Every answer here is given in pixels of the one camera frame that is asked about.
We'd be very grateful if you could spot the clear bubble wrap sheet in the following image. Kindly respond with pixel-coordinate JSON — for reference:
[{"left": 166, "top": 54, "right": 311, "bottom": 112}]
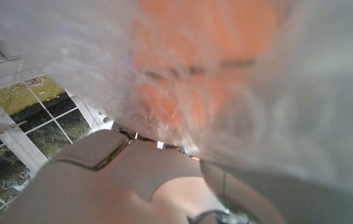
[{"left": 0, "top": 0, "right": 353, "bottom": 200}]

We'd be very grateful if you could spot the orange basketball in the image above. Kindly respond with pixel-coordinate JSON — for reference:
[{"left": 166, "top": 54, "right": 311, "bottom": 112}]
[{"left": 132, "top": 0, "right": 280, "bottom": 134}]

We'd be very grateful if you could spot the printed window backdrop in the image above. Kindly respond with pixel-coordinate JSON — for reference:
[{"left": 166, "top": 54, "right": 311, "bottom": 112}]
[{"left": 0, "top": 24, "right": 115, "bottom": 222}]

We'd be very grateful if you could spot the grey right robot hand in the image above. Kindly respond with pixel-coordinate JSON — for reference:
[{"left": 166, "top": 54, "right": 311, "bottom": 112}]
[{"left": 0, "top": 129, "right": 289, "bottom": 224}]

